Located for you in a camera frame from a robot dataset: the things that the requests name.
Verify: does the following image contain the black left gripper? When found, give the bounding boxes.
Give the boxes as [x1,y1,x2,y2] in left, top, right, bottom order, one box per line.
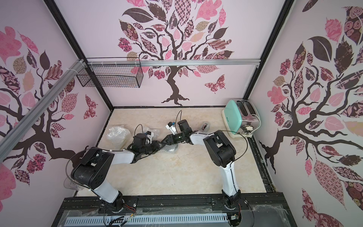
[142,140,167,156]

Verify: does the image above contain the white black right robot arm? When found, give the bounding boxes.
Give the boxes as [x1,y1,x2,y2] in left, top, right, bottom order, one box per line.
[162,120,240,199]

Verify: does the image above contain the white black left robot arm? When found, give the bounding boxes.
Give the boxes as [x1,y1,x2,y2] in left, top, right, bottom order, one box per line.
[71,133,165,204]

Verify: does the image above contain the grey tape dispenser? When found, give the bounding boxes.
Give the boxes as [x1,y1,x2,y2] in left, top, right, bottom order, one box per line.
[200,122,210,133]

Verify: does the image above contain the mint green toaster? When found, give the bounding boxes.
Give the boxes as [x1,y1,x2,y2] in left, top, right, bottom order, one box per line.
[222,99,261,138]

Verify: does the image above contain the clear plastic cup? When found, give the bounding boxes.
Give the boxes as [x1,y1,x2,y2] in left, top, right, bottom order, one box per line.
[63,178,83,191]

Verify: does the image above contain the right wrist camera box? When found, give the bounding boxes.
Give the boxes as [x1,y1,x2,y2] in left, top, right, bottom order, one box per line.
[165,122,177,135]

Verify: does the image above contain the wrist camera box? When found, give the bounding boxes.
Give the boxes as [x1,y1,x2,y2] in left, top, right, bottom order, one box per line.
[165,122,177,135]
[145,131,154,144]

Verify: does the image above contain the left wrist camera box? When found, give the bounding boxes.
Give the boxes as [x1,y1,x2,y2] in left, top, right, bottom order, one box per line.
[145,131,154,144]

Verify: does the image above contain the black wire wall basket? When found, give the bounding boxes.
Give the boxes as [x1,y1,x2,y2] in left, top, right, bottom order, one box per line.
[77,57,144,88]

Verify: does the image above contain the white slotted cable duct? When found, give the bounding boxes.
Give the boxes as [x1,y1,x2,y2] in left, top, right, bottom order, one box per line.
[63,213,229,227]

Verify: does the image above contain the aluminium frame bar back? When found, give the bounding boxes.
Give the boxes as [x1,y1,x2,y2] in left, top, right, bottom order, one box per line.
[140,59,261,67]

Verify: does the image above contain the aluminium frame bar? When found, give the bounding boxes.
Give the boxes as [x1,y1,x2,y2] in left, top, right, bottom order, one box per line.
[140,59,261,67]
[1,59,85,162]

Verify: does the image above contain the white toaster power cable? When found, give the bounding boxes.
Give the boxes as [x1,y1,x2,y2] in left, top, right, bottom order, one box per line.
[245,113,261,134]

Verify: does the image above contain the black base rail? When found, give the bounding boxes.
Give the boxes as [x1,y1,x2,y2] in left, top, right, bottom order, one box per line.
[53,193,296,227]

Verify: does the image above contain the aluminium frame bar left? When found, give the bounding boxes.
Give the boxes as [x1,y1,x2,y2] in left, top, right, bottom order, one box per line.
[1,59,85,162]

